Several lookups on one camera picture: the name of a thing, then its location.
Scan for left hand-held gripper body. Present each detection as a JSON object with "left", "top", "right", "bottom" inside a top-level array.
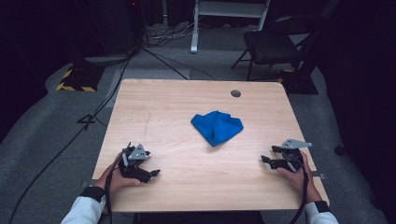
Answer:
[{"left": 119, "top": 142, "right": 152, "bottom": 184}]

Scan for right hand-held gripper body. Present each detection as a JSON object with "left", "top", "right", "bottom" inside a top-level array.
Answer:
[{"left": 275, "top": 138, "right": 313, "bottom": 173}]

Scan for blue cloth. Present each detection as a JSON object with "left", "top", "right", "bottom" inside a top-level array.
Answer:
[{"left": 190, "top": 109, "right": 245, "bottom": 148}]

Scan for person's left hand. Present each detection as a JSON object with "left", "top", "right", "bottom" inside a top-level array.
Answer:
[{"left": 94, "top": 153, "right": 141, "bottom": 194}]

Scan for person's right hand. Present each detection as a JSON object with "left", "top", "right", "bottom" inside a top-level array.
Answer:
[{"left": 276, "top": 151, "right": 323, "bottom": 204}]

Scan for striped yellow black stand base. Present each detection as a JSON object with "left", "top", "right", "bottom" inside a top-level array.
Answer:
[{"left": 55, "top": 63, "right": 106, "bottom": 93}]

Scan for black folding chair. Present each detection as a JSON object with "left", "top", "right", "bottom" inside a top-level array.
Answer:
[{"left": 231, "top": 14, "right": 329, "bottom": 82}]

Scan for black equipment case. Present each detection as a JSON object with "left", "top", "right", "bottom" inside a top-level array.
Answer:
[{"left": 81, "top": 0, "right": 148, "bottom": 58}]

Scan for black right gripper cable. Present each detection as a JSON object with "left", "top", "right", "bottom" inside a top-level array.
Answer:
[{"left": 289, "top": 155, "right": 310, "bottom": 224}]

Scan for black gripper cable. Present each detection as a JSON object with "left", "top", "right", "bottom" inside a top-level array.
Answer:
[
  {"left": 104, "top": 152, "right": 123, "bottom": 224},
  {"left": 289, "top": 155, "right": 310, "bottom": 224}
]

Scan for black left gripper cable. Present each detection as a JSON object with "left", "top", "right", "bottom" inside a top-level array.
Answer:
[{"left": 104, "top": 152, "right": 123, "bottom": 224}]

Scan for long black floor cable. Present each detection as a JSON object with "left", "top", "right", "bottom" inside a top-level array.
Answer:
[{"left": 7, "top": 50, "right": 135, "bottom": 224}]

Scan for thin black floor cable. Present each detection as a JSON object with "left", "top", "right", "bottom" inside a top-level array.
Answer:
[{"left": 140, "top": 46, "right": 217, "bottom": 81}]

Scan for bundle of floor cables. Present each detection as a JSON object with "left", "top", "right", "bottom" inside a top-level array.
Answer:
[{"left": 142, "top": 17, "right": 204, "bottom": 49}]

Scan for white metal desk frame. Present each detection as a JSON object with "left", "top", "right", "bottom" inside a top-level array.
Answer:
[{"left": 190, "top": 0, "right": 271, "bottom": 55}]

